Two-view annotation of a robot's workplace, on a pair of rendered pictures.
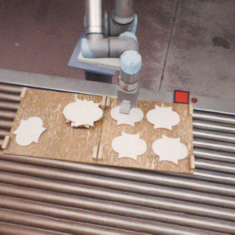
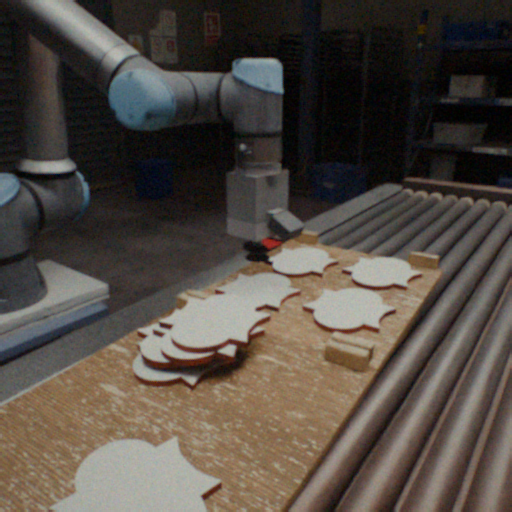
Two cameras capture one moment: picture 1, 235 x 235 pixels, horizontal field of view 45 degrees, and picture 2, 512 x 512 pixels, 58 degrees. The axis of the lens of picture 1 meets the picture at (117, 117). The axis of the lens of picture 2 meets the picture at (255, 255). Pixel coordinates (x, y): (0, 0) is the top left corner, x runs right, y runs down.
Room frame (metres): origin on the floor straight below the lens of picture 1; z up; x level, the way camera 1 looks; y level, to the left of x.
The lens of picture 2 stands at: (0.37, 0.63, 1.30)
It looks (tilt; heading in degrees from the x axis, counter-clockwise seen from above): 21 degrees down; 297
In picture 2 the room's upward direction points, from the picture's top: straight up
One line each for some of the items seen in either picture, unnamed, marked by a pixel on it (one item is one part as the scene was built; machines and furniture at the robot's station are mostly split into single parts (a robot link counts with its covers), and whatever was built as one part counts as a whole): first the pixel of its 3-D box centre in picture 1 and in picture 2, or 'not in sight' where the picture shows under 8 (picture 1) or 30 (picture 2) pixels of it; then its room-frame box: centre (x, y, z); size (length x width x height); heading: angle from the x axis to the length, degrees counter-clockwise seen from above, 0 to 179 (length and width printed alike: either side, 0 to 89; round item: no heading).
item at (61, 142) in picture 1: (58, 124); (174, 414); (0.66, 0.27, 0.93); 0.41 x 0.35 x 0.02; 85
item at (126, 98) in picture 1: (126, 96); (267, 200); (0.69, -0.04, 1.11); 0.12 x 0.09 x 0.16; 167
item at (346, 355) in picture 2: (95, 152); (346, 355); (0.51, 0.09, 0.95); 0.06 x 0.02 x 0.03; 175
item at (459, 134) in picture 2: not in sight; (458, 132); (0.80, -4.86, 0.74); 0.44 x 0.36 x 0.20; 153
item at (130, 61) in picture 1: (130, 66); (256, 98); (0.72, -0.04, 1.27); 0.09 x 0.08 x 0.11; 4
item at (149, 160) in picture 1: (147, 132); (322, 288); (0.62, -0.14, 0.93); 0.41 x 0.35 x 0.02; 85
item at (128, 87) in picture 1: (128, 80); (256, 150); (0.71, -0.04, 1.19); 0.08 x 0.08 x 0.05
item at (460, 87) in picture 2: not in sight; (472, 86); (0.73, -4.89, 1.20); 0.36 x 0.28 x 0.22; 155
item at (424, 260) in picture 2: (192, 162); (423, 260); (0.47, -0.32, 0.95); 0.06 x 0.02 x 0.03; 175
